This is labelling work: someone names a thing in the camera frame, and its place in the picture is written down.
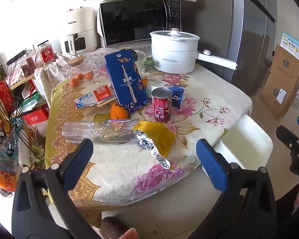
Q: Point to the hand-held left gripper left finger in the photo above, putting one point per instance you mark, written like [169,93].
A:
[77,164]

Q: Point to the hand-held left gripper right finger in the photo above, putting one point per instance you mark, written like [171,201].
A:
[211,164]

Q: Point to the white plastic bin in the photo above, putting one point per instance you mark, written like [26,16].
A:
[249,139]

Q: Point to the clear plastic bottle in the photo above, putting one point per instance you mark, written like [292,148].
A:
[97,132]

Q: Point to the yellow wrapper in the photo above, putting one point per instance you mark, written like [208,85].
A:
[162,137]

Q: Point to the silver foil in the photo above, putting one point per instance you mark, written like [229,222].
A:
[152,149]

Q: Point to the orange white carton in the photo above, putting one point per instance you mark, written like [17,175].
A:
[93,97]

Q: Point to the red drink can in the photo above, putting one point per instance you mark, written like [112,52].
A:
[162,107]

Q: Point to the small blue white carton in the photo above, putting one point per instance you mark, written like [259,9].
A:
[178,95]

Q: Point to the large blue carton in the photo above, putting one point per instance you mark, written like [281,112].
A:
[125,79]

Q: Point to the cardboard box with label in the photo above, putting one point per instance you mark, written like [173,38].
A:
[276,97]

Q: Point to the red box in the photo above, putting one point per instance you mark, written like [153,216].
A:
[36,117]

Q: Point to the floral tablecloth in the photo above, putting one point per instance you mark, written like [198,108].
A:
[214,99]

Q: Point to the brown fuzzy slipper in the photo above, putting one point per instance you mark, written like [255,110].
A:
[112,226]

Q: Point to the orange packet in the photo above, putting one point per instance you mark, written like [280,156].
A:
[6,179]

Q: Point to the blue white printed box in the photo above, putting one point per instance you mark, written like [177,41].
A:
[292,44]

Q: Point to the small orange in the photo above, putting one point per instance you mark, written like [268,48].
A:
[74,81]
[80,76]
[89,75]

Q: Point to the glass jar with cork lid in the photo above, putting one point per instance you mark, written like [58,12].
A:
[77,67]

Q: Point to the grey refrigerator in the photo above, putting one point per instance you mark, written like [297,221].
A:
[251,29]

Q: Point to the carrot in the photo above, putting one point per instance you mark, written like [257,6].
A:
[144,81]

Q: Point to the clear jar red contents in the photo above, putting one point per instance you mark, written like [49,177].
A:
[27,67]

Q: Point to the red label jar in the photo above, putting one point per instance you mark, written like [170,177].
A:
[45,53]

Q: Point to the white electric pot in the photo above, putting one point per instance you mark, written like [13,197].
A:
[174,49]

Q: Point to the dark power strip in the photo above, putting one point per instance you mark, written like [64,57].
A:
[16,57]

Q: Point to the cream air fryer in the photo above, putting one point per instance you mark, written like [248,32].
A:
[77,27]

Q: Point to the black microwave oven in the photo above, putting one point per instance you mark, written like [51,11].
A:
[134,20]

